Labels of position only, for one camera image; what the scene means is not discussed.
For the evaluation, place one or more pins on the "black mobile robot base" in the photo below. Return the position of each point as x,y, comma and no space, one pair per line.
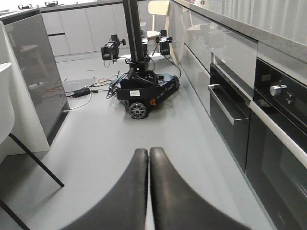
140,95

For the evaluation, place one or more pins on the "grey speckled countertop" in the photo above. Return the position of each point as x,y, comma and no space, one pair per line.
281,24

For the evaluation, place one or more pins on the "black robot arm right side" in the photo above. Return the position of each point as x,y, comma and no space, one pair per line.
164,42

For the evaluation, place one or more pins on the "white chair with black legs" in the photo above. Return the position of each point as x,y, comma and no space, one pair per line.
7,119

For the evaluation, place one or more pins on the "silver oven knob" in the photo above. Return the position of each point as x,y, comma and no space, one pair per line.
276,89

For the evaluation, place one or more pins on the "black power adapter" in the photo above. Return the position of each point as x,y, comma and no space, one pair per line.
80,92

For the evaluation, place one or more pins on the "black robot column mast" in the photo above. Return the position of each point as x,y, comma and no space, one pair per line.
134,35

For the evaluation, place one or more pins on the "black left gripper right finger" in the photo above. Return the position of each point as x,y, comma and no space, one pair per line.
176,206

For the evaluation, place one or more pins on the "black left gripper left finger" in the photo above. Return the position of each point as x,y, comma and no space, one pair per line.
124,206

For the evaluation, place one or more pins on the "grey kitchen island cabinet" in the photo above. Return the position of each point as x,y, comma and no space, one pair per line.
36,90

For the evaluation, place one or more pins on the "light wooden chair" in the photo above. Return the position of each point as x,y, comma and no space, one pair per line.
159,19

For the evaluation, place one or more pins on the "black built-in oven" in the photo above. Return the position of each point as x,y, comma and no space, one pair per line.
271,148

